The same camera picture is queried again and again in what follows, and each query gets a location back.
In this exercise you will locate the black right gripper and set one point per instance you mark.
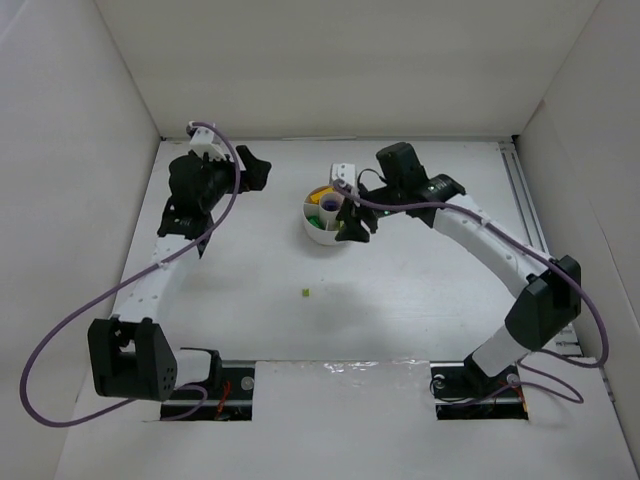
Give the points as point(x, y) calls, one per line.
point(361, 212)

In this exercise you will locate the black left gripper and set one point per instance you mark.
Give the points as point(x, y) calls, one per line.
point(240, 171)

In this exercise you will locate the purple lego plate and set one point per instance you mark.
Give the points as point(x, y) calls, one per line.
point(330, 205)

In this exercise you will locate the dark green lego brick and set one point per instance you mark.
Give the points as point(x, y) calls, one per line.
point(315, 221)

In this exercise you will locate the yellow sloped lego brick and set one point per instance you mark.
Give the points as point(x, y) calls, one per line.
point(316, 195)

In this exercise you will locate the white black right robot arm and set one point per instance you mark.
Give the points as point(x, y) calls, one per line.
point(544, 288)

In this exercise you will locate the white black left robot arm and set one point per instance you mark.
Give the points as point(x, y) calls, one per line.
point(129, 353)

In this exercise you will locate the white round divided container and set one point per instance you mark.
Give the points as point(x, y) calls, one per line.
point(320, 211)

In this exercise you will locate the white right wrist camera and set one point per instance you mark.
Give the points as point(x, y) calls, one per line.
point(343, 177)

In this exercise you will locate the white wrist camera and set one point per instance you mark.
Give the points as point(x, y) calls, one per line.
point(204, 142)
point(343, 177)

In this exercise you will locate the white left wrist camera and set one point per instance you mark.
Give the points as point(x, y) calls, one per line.
point(204, 142)

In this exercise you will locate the aluminium side rail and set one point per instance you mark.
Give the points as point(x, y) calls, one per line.
point(566, 343)

